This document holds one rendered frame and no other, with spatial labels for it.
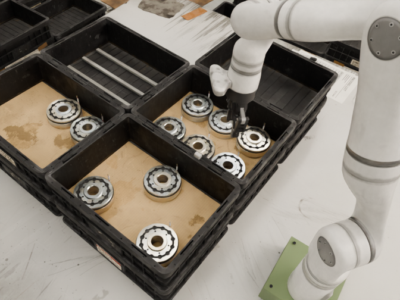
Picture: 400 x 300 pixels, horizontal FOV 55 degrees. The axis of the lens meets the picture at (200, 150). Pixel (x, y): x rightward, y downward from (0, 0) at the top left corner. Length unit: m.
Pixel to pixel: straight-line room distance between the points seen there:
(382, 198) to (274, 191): 0.62
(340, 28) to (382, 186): 0.26
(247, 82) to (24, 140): 0.69
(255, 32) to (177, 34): 1.09
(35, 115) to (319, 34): 0.91
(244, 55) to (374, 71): 0.32
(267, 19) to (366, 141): 0.28
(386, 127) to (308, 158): 0.81
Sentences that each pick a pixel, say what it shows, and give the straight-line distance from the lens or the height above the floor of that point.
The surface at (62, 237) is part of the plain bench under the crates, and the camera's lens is 1.17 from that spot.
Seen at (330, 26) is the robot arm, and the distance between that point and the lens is 0.67.
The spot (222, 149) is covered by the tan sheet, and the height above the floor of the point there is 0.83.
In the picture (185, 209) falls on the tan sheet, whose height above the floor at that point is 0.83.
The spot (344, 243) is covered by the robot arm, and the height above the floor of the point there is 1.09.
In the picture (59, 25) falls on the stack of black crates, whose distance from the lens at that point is 2.51.
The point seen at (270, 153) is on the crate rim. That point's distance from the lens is 1.06.
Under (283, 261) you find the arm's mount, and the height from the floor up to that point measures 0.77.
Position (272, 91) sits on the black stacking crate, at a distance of 1.39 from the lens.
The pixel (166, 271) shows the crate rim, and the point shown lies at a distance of 0.85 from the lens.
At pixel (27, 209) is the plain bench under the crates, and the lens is 1.25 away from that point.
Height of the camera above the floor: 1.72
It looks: 51 degrees down
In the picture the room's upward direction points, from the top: 8 degrees clockwise
